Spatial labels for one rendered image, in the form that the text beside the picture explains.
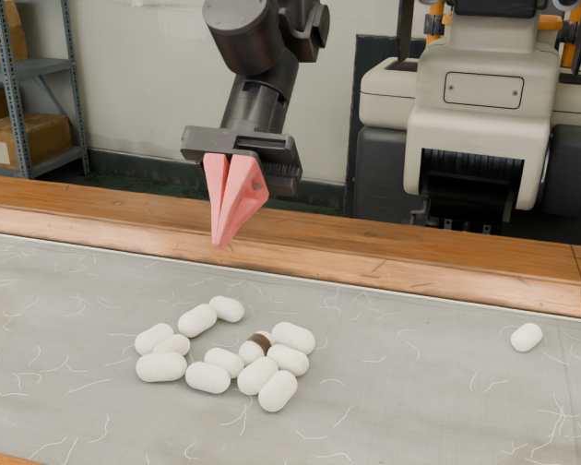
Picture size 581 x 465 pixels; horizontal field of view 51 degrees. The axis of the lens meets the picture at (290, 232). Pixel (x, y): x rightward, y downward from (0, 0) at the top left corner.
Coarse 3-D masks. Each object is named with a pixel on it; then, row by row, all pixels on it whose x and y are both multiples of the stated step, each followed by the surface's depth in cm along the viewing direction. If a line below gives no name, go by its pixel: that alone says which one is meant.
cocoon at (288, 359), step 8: (280, 344) 48; (272, 352) 47; (280, 352) 47; (288, 352) 47; (296, 352) 47; (280, 360) 47; (288, 360) 47; (296, 360) 46; (304, 360) 47; (280, 368) 47; (288, 368) 47; (296, 368) 46; (304, 368) 47
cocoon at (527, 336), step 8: (520, 328) 51; (528, 328) 51; (536, 328) 51; (512, 336) 51; (520, 336) 50; (528, 336) 50; (536, 336) 51; (512, 344) 51; (520, 344) 50; (528, 344) 50
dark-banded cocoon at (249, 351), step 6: (270, 336) 49; (246, 342) 48; (252, 342) 48; (240, 348) 48; (246, 348) 48; (252, 348) 47; (258, 348) 48; (240, 354) 48; (246, 354) 47; (252, 354) 47; (258, 354) 47; (246, 360) 47; (252, 360) 47
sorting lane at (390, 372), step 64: (0, 256) 65; (64, 256) 65; (128, 256) 65; (0, 320) 54; (64, 320) 54; (128, 320) 54; (256, 320) 55; (320, 320) 55; (384, 320) 55; (448, 320) 55; (512, 320) 55; (576, 320) 55; (0, 384) 46; (64, 384) 46; (128, 384) 46; (320, 384) 47; (384, 384) 47; (448, 384) 47; (512, 384) 47; (576, 384) 47; (0, 448) 40; (64, 448) 40; (128, 448) 40; (192, 448) 40; (256, 448) 41; (320, 448) 41; (384, 448) 41; (448, 448) 41; (512, 448) 41; (576, 448) 41
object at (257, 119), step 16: (240, 96) 55; (256, 96) 55; (272, 96) 56; (224, 112) 56; (240, 112) 54; (256, 112) 54; (272, 112) 55; (192, 128) 54; (208, 128) 54; (224, 128) 53; (240, 128) 54; (256, 128) 54; (272, 128) 55; (240, 144) 53; (256, 144) 53; (272, 144) 53; (288, 144) 52; (272, 160) 56; (288, 160) 55
